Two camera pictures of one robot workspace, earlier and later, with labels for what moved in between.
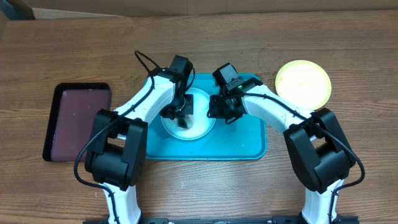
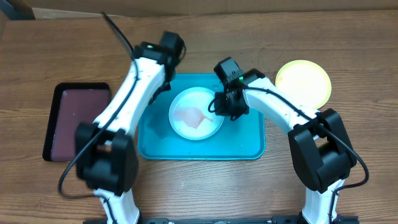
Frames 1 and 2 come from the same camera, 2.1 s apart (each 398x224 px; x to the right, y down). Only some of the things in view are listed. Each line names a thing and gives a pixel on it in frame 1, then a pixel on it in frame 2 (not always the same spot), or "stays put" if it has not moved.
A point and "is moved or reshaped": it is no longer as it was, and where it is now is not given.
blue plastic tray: x=241 y=139 stays put
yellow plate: x=305 y=83 stays put
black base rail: x=338 y=219 stays put
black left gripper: x=186 y=109 -> x=165 y=86
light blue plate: x=199 y=125 is moved or reshaped
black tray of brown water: x=71 y=122 stays put
